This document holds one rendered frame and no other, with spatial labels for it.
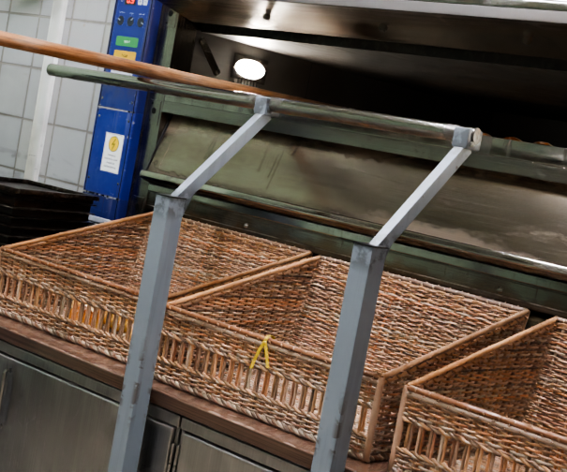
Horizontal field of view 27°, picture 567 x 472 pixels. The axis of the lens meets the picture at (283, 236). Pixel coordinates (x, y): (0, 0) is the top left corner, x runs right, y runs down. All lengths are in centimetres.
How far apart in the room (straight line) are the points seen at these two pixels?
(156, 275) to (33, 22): 155
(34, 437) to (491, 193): 110
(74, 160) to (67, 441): 111
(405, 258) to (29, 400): 87
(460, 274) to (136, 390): 73
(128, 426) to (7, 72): 167
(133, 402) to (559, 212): 92
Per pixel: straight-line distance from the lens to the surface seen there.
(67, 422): 250
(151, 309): 223
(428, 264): 255
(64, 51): 251
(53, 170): 345
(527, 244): 241
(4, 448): 268
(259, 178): 285
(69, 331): 261
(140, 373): 225
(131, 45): 321
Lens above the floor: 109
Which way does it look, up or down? 4 degrees down
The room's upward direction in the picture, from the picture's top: 10 degrees clockwise
